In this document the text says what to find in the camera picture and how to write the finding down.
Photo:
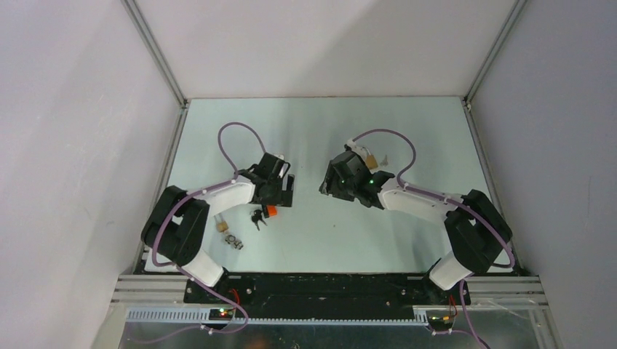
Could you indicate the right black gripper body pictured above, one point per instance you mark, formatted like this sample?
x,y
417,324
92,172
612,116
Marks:
x,y
335,185

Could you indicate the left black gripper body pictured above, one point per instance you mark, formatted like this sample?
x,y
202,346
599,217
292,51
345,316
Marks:
x,y
282,198

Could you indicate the large brass padlock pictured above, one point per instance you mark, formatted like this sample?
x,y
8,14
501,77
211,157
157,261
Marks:
x,y
371,162

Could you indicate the orange black padlock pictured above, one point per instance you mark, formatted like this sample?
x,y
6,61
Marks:
x,y
269,211

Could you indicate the black keys bunch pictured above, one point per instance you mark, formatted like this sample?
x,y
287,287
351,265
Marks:
x,y
257,218

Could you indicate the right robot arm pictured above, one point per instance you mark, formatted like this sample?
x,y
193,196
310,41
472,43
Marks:
x,y
477,232

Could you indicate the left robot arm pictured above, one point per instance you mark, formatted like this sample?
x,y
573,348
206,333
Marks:
x,y
175,228

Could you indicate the small brass padlock closed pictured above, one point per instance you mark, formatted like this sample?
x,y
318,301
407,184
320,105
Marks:
x,y
220,224

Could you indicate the left circuit board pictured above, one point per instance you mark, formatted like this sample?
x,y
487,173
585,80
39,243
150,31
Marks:
x,y
221,314

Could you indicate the circuit board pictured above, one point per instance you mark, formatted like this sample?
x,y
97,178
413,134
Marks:
x,y
221,314
440,319

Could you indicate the right circuit board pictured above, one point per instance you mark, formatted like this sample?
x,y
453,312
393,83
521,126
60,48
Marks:
x,y
440,319

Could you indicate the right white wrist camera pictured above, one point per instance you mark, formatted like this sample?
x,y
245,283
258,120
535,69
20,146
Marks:
x,y
360,150

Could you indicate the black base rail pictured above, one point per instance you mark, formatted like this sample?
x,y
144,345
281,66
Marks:
x,y
336,296

